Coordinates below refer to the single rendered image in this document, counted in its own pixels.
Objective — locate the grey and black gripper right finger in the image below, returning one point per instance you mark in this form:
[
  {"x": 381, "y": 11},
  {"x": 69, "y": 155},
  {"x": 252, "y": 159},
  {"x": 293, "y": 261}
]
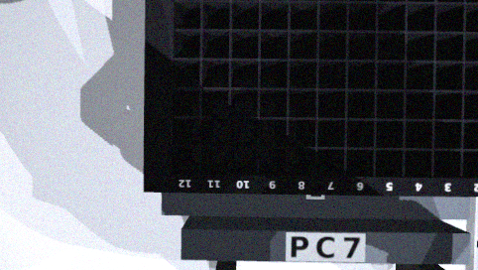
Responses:
[{"x": 418, "y": 267}]

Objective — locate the dark grey plate carrier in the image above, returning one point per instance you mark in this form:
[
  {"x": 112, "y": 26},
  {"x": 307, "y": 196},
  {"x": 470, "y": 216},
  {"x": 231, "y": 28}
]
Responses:
[{"x": 321, "y": 229}]

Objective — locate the black deep-well block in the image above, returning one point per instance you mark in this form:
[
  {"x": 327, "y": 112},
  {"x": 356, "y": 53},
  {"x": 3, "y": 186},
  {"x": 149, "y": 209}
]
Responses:
[{"x": 254, "y": 138}]

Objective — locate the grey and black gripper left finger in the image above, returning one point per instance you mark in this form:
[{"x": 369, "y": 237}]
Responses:
[{"x": 226, "y": 265}]

